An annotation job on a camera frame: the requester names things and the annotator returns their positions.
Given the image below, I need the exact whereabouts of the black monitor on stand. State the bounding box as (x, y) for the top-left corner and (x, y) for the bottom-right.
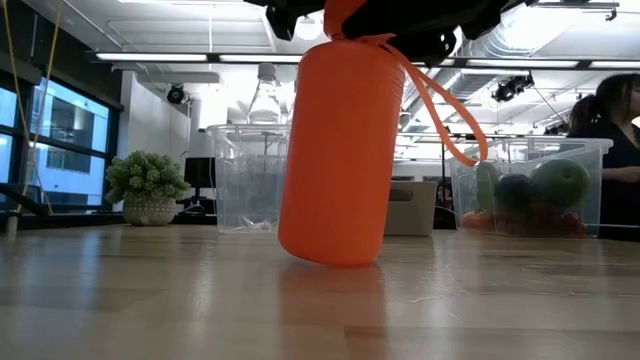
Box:
(182, 156), (218, 214)

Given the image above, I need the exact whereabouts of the person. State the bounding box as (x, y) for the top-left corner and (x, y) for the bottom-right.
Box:
(567, 73), (640, 241)

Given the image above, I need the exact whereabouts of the orange red squeeze bottle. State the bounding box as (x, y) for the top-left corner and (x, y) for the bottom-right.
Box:
(277, 0), (490, 267)

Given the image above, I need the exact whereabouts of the tangerine bunch with leaves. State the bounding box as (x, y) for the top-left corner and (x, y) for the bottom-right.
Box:
(460, 209), (499, 234)

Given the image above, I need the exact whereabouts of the black round fruit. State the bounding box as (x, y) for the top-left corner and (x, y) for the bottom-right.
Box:
(493, 173), (539, 214)

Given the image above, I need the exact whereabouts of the clear plastic bin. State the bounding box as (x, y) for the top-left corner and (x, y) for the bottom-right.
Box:
(448, 137), (614, 239)
(206, 122), (301, 235)

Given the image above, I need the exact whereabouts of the black round ceiling camera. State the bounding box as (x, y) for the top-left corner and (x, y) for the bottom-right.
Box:
(166, 83), (187, 105)

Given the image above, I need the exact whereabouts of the green apple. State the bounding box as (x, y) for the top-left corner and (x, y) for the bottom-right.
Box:
(529, 158), (592, 209)

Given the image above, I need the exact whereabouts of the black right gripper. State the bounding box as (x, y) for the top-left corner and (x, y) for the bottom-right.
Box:
(342, 0), (531, 67)

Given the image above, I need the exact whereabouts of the green spiky plant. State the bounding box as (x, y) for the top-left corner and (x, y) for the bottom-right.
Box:
(104, 149), (192, 227)

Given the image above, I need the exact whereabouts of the green pear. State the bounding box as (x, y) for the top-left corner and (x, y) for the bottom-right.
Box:
(474, 162), (504, 212)

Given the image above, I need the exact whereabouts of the thin yellow hanging cord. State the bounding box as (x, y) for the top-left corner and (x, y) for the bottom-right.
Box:
(2, 0), (64, 214)

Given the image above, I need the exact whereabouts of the gray plastic bin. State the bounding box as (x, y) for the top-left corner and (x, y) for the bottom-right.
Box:
(383, 180), (439, 237)

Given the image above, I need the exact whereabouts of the red grape bunch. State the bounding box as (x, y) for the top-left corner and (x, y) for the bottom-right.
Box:
(499, 204), (589, 238)

